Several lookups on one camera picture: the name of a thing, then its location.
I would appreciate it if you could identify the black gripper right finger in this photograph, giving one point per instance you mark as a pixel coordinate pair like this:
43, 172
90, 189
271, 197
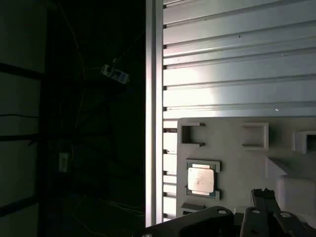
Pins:
269, 205

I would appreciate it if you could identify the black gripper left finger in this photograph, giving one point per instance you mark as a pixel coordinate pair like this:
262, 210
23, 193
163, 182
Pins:
202, 222

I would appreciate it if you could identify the silver green CPU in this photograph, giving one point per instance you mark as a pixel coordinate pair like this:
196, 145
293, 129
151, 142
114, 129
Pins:
200, 180

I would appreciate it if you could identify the white parts rack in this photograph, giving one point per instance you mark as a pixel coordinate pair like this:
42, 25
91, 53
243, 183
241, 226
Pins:
234, 153

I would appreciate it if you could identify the white power adapter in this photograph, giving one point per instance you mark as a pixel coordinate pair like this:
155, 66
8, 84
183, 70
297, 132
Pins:
63, 161

